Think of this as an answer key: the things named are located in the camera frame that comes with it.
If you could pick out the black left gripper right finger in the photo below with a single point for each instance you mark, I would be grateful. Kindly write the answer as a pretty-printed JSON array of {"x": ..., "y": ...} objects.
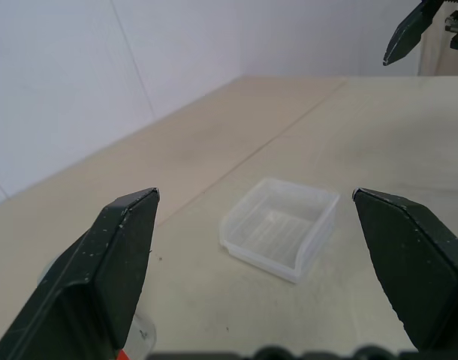
[{"x": 416, "y": 270}]

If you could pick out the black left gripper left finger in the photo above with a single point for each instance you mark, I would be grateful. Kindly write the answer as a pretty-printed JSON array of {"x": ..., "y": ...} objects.
[{"x": 101, "y": 270}]

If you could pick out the clear plastic bin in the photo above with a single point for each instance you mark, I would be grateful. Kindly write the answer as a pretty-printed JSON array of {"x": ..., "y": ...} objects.
[{"x": 278, "y": 228}]

